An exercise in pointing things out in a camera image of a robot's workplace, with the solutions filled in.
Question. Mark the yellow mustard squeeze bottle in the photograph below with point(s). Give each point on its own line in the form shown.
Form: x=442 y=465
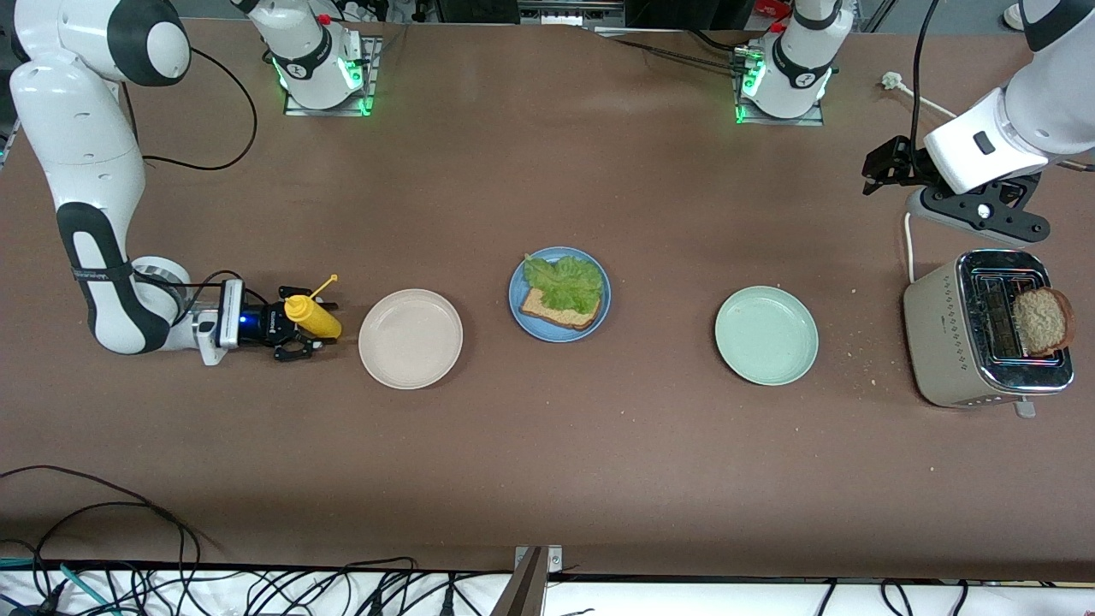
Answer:
x=316 y=318

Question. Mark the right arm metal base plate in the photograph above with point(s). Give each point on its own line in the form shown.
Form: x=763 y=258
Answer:
x=369 y=77

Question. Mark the beige chrome toaster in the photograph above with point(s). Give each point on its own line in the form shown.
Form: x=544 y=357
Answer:
x=941 y=342

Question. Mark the blue round plate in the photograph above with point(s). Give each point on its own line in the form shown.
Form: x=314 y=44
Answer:
x=560 y=335

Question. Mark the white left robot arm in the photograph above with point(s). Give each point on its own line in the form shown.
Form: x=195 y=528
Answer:
x=796 y=68

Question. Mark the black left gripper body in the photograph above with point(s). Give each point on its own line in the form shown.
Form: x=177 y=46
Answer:
x=900 y=164

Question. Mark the light green round plate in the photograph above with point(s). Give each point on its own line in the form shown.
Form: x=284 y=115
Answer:
x=766 y=335

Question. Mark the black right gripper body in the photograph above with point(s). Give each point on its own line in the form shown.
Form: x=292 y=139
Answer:
x=259 y=324

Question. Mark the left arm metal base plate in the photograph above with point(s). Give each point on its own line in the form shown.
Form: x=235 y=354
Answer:
x=813 y=118

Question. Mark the beige round plate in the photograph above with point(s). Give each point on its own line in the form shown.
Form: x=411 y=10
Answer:
x=411 y=339

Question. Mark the brown bread slice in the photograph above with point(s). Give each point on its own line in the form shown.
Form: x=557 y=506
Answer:
x=547 y=310
x=1042 y=322

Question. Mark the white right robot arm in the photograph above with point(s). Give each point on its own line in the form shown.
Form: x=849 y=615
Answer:
x=85 y=145

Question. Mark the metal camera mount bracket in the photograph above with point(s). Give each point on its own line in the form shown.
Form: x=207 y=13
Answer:
x=530 y=582

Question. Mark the green lettuce leaf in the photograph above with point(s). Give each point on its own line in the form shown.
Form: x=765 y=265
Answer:
x=569 y=281

